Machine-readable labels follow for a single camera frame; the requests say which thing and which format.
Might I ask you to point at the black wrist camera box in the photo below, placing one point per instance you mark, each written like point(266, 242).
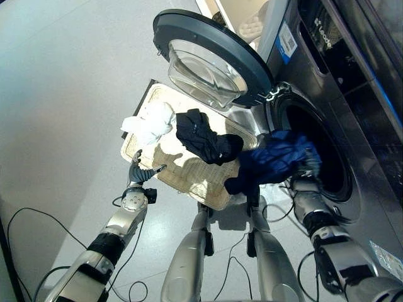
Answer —
point(151, 195)

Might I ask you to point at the black garment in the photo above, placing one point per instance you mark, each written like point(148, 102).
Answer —
point(204, 138)

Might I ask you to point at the robot left leg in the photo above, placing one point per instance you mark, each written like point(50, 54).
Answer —
point(189, 258)

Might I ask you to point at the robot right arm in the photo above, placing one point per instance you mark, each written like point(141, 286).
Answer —
point(333, 242)

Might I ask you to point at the white quilted object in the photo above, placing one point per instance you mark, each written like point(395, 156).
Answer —
point(250, 26)

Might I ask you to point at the silver front-loading washing machine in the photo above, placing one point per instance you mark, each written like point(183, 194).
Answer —
point(343, 132)

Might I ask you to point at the robot right leg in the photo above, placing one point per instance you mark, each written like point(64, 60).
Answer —
point(270, 258)

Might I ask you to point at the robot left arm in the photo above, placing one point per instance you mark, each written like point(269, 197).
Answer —
point(107, 239)

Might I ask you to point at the beige woven laundry basket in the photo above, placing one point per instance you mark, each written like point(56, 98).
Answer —
point(192, 176)

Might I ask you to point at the white garment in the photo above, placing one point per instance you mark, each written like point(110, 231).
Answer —
point(151, 124)

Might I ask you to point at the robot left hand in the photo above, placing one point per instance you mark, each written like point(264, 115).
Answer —
point(139, 174)

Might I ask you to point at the robot leg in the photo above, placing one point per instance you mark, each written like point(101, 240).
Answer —
point(189, 258)
point(270, 258)

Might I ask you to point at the blue garment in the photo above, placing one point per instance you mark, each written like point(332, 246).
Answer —
point(274, 160)

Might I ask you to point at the silver label sticker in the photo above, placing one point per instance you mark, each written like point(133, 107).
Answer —
point(385, 256)

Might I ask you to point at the round washing machine door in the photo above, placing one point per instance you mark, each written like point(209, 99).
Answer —
point(217, 59)

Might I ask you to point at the blue and white sticker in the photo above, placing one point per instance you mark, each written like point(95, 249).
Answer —
point(288, 41)

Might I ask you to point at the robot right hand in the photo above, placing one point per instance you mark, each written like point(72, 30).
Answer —
point(312, 165)

